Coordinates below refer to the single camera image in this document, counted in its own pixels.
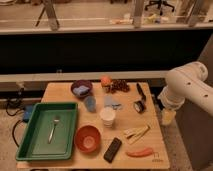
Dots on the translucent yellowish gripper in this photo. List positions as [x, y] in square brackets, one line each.
[167, 116]

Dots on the light blue towel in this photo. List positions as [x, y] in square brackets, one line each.
[109, 101]

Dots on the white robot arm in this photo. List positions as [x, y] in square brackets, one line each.
[185, 82]

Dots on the orange toy carrot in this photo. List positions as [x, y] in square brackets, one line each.
[142, 153]

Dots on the black remote control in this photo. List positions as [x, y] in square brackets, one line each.
[112, 150]

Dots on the purple toy grapes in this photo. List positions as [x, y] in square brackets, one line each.
[119, 85]

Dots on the white paper cup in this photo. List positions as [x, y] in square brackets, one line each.
[107, 116]

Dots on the orange toy fruit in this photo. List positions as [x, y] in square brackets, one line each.
[106, 81]

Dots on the blue plastic cup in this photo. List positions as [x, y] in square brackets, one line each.
[90, 103]

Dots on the orange plastic bowl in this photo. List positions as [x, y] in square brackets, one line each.
[87, 139]

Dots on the blue sponge in bowl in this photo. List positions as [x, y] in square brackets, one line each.
[80, 90]

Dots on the purple bowl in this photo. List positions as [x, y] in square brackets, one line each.
[79, 83]

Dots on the metal spoon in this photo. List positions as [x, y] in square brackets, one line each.
[55, 122]

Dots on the black office chair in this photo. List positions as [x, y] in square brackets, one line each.
[159, 4]

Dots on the green plastic tray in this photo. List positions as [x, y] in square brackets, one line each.
[34, 144]

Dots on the blue power box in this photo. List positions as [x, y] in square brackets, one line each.
[27, 113]

